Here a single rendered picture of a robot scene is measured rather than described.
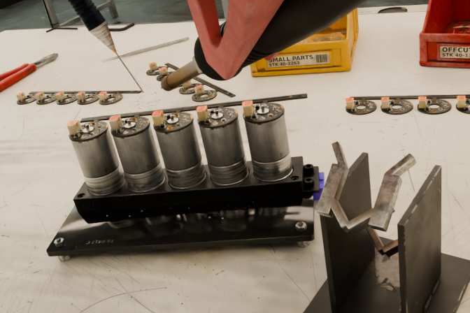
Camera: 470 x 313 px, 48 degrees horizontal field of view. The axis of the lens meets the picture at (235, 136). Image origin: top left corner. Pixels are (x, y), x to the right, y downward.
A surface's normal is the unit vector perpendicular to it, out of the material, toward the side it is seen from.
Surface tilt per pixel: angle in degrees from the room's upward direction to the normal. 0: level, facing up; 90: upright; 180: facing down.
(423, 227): 90
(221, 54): 99
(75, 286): 0
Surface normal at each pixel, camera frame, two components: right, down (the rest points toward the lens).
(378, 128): -0.18, -0.87
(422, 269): 0.80, 0.15
